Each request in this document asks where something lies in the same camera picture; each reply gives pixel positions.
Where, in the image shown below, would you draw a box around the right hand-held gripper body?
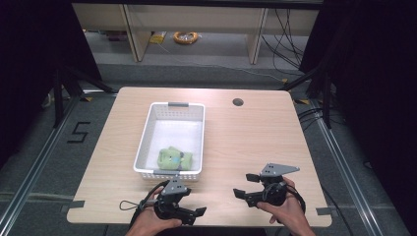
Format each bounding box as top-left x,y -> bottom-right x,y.
251,162 -> 301,208

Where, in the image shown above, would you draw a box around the yellow packet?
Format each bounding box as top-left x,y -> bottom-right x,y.
149,31 -> 167,45

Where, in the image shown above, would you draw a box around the bundle of black hanging cables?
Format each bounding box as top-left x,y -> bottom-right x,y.
261,9 -> 306,71

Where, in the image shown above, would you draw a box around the white floor cable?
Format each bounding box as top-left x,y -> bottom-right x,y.
156,42 -> 287,83

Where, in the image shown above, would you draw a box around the person's right hand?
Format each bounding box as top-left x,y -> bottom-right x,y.
256,176 -> 318,236

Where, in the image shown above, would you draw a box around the light wooden background desk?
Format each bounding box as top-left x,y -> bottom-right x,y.
71,3 -> 321,65

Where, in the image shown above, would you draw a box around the green fluffy mitten with patch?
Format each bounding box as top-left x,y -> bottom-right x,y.
157,146 -> 185,171

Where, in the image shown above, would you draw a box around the black curtain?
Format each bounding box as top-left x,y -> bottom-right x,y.
0,0 -> 103,168
299,0 -> 417,228

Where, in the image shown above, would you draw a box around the plain green fluffy mitten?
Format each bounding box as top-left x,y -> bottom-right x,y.
178,150 -> 195,171

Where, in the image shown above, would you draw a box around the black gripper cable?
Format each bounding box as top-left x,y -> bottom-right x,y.
284,183 -> 308,214
118,180 -> 171,231

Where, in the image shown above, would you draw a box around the black floor cables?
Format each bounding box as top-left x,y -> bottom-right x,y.
296,107 -> 325,133

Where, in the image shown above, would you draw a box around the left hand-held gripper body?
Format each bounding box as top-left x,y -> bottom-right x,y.
152,176 -> 193,221

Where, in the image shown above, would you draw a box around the white plastic basket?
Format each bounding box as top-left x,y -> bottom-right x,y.
133,101 -> 207,182

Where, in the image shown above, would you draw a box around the thin black floor cable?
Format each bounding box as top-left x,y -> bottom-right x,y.
321,186 -> 350,236

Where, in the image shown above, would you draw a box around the aluminium floor rail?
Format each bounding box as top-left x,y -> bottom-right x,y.
0,94 -> 82,236
309,99 -> 386,236

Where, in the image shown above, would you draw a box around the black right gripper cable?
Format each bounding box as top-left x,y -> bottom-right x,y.
284,183 -> 308,214

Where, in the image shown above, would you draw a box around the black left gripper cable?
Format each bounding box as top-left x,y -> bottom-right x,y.
118,180 -> 171,231

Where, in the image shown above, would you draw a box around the person's left hand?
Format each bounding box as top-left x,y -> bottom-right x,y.
125,186 -> 183,236

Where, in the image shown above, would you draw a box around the black metal stand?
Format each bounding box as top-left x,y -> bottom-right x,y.
278,65 -> 332,130
52,66 -> 116,129

